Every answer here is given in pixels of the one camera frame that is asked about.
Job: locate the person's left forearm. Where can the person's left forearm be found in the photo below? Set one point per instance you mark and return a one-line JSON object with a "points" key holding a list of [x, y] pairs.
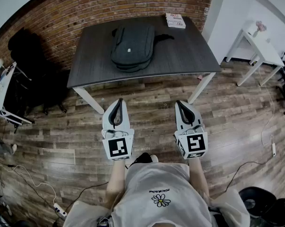
{"points": [[117, 178]]}

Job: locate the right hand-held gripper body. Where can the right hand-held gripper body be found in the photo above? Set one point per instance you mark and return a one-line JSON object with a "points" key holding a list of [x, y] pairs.
{"points": [[194, 144]]}

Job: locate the black round stool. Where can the black round stool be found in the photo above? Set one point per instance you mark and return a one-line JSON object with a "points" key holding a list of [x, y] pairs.
{"points": [[258, 201]]}

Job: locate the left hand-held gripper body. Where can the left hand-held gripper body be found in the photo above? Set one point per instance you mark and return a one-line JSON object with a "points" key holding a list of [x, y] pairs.
{"points": [[118, 148]]}

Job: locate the white flower print t-shirt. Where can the white flower print t-shirt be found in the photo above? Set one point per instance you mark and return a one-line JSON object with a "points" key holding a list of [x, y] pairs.
{"points": [[156, 188]]}

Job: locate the white side table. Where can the white side table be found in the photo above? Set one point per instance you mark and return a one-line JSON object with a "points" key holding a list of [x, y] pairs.
{"points": [[262, 48]]}

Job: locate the person's right forearm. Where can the person's right forearm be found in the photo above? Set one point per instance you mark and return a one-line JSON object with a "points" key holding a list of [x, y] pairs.
{"points": [[199, 176]]}

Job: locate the person's black trousers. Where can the person's black trousers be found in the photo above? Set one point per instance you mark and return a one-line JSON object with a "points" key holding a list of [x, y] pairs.
{"points": [[142, 158]]}

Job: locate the slim white power strip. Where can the slim white power strip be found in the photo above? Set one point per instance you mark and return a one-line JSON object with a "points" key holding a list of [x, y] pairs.
{"points": [[273, 149]]}

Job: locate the dark grey fabric backpack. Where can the dark grey fabric backpack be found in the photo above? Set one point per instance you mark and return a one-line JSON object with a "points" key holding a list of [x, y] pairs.
{"points": [[132, 48]]}

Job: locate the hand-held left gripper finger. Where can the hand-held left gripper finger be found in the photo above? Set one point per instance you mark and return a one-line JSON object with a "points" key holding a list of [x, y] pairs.
{"points": [[106, 119], [125, 119]]}

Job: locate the pink flowers in vase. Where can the pink flowers in vase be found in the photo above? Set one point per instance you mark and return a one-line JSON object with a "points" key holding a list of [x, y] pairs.
{"points": [[260, 27]]}

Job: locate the white table leg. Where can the white table leg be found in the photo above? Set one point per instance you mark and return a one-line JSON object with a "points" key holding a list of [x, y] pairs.
{"points": [[89, 100], [201, 87]]}

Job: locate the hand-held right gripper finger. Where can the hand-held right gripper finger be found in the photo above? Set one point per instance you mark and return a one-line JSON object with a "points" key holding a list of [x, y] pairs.
{"points": [[179, 122], [197, 119]]}

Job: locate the person's white shoe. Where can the person's white shoe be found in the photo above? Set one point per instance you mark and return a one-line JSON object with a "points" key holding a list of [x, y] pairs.
{"points": [[154, 158]]}

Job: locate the white printed flat box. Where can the white printed flat box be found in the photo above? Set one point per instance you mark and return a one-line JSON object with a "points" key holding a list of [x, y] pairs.
{"points": [[175, 20]]}

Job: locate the white desk with clutter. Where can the white desk with clutter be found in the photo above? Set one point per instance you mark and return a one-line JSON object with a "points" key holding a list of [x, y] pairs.
{"points": [[4, 86]]}

